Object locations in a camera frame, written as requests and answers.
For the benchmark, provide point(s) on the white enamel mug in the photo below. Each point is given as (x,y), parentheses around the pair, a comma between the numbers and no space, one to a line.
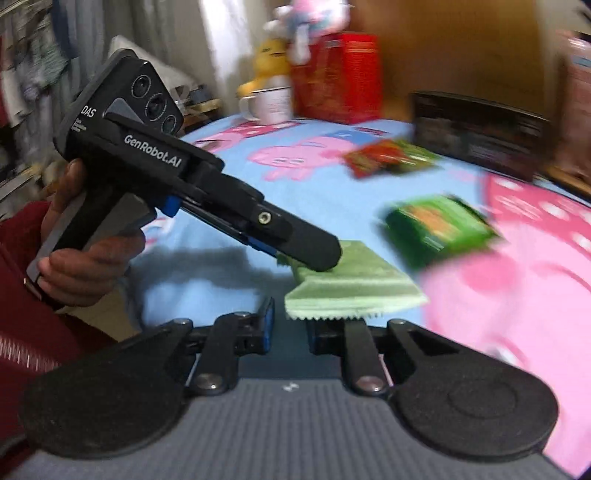
(272,106)

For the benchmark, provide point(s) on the wooden panel board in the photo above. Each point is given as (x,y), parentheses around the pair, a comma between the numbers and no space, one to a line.
(452,50)

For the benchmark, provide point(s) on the pale green snack packet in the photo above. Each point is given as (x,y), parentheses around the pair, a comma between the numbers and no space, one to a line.
(351,281)

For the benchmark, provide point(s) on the red snack packet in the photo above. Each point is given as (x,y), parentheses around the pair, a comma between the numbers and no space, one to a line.
(383,157)

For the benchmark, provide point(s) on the yellow duck plush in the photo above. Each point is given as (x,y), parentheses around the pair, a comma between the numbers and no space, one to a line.
(268,64)

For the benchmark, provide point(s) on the large pink snack bag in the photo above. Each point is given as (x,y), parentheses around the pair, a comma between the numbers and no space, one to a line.
(579,92)

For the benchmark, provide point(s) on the cluttered shelf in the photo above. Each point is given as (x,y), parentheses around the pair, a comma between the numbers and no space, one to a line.
(32,92)

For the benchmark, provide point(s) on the person's left forearm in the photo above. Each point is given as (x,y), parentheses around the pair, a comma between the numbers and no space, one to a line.
(27,323)

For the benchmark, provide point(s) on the person's left hand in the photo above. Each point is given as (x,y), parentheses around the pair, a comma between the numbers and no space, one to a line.
(87,272)

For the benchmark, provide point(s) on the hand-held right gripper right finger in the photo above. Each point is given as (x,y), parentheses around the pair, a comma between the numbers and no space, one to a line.
(323,341)

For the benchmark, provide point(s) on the dark green snack packet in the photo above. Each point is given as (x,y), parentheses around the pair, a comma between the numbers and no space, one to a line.
(438,226)

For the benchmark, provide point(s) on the pastel plush toy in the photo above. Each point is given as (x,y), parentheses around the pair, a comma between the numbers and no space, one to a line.
(309,23)

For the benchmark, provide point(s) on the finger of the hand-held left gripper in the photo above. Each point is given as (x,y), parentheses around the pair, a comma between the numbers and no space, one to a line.
(304,242)
(263,249)

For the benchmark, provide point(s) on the cartoon pig printed bedsheet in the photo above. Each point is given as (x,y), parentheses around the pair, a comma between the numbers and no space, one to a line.
(207,230)

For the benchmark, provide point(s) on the red gift box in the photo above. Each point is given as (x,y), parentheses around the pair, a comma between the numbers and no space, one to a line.
(337,78)

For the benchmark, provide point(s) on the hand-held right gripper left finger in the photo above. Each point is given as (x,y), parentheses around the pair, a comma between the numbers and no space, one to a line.
(267,323)

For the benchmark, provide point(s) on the black cardboard box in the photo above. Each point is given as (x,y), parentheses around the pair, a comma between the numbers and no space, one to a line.
(480,134)

